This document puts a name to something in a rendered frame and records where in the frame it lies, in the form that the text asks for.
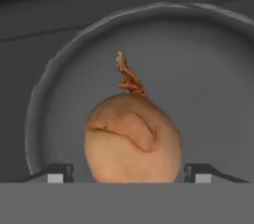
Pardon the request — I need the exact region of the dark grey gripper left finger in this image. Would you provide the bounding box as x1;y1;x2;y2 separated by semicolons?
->
20;163;74;184

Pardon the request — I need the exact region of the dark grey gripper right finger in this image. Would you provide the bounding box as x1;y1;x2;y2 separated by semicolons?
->
183;163;251;184

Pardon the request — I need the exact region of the tan onion with stem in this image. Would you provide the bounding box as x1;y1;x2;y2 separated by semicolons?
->
83;51;183;184

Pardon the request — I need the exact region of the grey round pan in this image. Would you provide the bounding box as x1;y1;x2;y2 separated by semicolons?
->
24;1;254;184

